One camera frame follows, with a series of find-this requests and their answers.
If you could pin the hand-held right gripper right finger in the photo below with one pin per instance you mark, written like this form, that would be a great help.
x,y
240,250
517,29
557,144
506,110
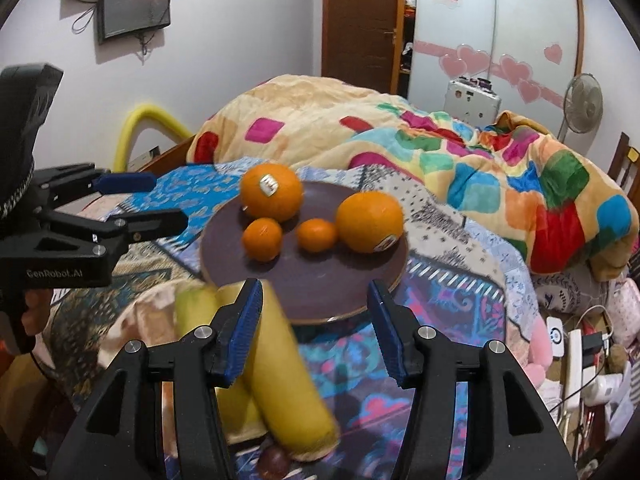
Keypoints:
x,y
388,331

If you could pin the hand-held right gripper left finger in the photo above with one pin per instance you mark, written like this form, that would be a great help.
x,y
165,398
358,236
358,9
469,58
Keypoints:
x,y
244,331

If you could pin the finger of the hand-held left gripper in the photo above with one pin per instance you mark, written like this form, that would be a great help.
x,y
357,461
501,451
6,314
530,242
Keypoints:
x,y
125,182
150,224

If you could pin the greenish banana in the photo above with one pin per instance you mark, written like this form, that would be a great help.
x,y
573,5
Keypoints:
x,y
192,310

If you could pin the yellow banana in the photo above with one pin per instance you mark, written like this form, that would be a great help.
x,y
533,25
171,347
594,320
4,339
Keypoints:
x,y
292,390

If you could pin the round brown plate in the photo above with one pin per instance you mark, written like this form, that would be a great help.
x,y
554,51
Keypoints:
x,y
320,285

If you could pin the dark purple passion fruit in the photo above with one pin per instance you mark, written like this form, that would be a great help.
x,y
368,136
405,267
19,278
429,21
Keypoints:
x,y
272,464

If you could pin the person's left hand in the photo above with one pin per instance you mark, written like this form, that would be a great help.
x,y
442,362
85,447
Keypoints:
x,y
37,306

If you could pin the yellow foam tube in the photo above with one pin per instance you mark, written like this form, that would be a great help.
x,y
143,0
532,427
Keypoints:
x,y
125,130

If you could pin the blue patterned bedsheet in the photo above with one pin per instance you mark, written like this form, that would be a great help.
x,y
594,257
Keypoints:
x,y
450,320

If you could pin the small orange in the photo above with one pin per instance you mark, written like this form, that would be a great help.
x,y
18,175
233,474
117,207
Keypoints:
x,y
262,240
316,236

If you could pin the large orange with sticker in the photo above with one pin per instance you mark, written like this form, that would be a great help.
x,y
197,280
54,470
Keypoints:
x,y
367,220
280,192

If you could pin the colourful checked blanket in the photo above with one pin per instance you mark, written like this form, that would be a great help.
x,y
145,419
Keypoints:
x,y
450,170

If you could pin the white power strip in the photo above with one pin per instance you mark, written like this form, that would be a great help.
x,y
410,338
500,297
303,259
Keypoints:
x,y
573,365

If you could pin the white patterned pillow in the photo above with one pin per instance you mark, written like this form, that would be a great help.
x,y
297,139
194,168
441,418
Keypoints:
x,y
575,290

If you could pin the white hard case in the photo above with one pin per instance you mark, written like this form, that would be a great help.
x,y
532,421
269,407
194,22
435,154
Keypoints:
x,y
472,102

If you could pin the brown wooden door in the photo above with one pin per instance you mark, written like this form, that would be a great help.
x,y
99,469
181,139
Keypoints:
x,y
360,20

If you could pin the wooden chair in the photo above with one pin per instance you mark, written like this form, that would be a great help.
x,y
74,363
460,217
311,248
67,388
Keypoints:
x,y
625,162

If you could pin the standing fan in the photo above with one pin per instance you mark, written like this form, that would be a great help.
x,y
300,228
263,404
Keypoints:
x,y
584,104

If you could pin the white wardrobe with pink hearts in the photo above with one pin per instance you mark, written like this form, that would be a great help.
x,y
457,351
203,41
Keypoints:
x,y
500,15

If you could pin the wooden bed frame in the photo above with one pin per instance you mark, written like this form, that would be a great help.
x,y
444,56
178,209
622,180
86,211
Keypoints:
x,y
167,157

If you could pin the small wall monitor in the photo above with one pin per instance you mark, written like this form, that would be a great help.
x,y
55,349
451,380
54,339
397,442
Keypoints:
x,y
134,10

